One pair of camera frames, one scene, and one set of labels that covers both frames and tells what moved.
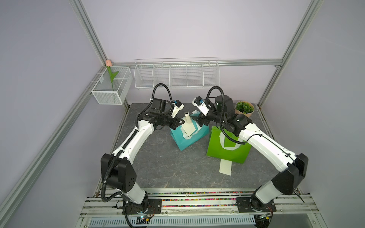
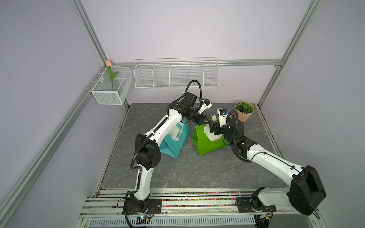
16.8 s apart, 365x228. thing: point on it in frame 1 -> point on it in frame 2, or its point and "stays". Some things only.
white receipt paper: [225, 167] -> [211, 135]
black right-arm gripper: [202, 117] -> [216, 126]
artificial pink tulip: [109, 63] stays
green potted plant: [244, 107] stays
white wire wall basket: [177, 72] stays
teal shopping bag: [181, 138] -> [172, 147]
